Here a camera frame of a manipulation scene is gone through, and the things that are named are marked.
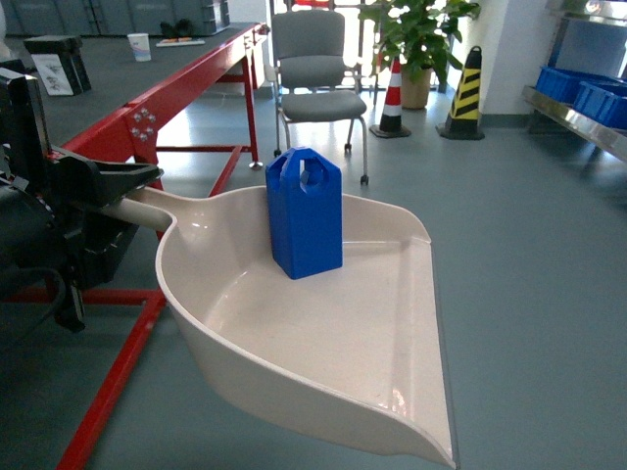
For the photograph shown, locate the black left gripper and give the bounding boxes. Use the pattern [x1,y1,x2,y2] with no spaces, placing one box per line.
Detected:
[1,68,163,332]

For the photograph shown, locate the blue plastic block part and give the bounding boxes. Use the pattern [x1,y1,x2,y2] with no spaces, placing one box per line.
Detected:
[265,147,344,279]

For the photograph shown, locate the beige plastic dustpan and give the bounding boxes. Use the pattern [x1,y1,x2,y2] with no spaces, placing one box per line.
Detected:
[106,186,459,469]

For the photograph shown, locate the steel shelf rack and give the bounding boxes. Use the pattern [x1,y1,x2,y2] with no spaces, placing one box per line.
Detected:
[522,1,626,162]

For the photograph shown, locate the black box with label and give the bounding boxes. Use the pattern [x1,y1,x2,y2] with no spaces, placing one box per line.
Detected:
[24,35,91,96]

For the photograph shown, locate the white paper cup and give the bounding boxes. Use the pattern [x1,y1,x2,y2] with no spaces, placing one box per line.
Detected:
[126,33,151,62]

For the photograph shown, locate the grey office chair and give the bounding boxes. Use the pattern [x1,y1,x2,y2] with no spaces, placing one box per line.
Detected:
[265,10,369,185]

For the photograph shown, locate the red white traffic cone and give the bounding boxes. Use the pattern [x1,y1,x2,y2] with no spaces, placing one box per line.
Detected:
[369,58,411,138]

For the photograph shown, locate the potted green plant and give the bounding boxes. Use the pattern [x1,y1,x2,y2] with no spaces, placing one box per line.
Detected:
[359,0,481,110]

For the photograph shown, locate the yellow black traffic cone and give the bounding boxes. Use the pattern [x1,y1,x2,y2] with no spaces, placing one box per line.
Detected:
[436,45,485,140]

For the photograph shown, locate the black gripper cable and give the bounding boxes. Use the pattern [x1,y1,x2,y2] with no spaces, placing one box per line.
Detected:
[0,266,68,344]

